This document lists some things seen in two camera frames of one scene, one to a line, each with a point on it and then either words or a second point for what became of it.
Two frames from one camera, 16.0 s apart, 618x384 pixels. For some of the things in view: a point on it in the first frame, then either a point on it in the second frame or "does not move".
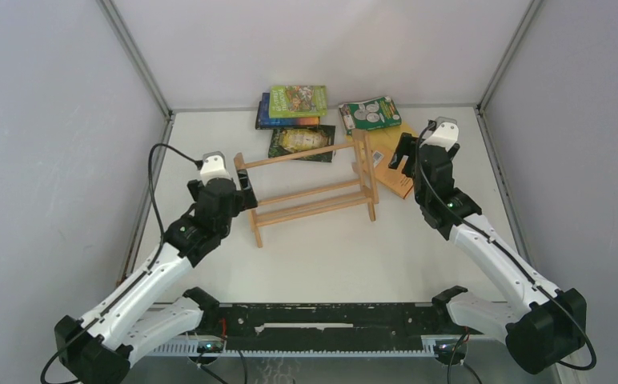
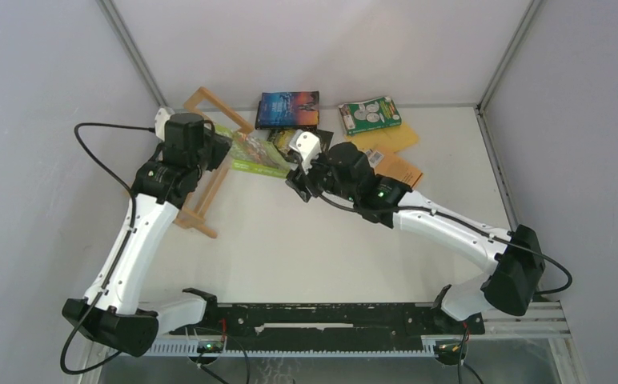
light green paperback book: x=297 y=101 -> x=252 y=154
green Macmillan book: x=371 y=114 does not move
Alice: x=288 y=141 does not move
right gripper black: x=407 y=146 -> x=299 y=187
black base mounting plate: x=328 y=326 does not move
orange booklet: x=393 y=179 does not move
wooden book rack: x=368 y=194 -> x=194 y=215
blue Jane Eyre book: x=265 y=121 does not move
